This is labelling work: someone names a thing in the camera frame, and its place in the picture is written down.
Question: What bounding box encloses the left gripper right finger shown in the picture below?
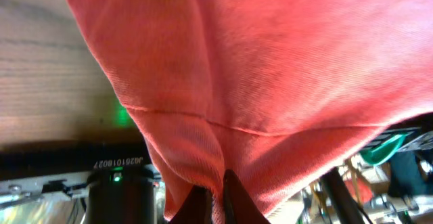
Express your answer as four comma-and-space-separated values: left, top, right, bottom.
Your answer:
223, 169, 270, 224

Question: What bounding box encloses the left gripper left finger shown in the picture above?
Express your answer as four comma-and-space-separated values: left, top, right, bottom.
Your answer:
168, 186, 212, 224

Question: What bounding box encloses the red printed t-shirt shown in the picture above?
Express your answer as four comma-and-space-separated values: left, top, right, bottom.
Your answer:
67, 0, 432, 223

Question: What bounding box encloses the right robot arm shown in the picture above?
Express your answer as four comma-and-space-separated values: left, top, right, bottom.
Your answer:
320, 168, 365, 224

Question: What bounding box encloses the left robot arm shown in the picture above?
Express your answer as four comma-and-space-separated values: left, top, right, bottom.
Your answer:
85, 170, 269, 224

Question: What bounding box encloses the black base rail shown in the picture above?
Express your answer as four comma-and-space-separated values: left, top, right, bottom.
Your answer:
1, 143, 159, 210

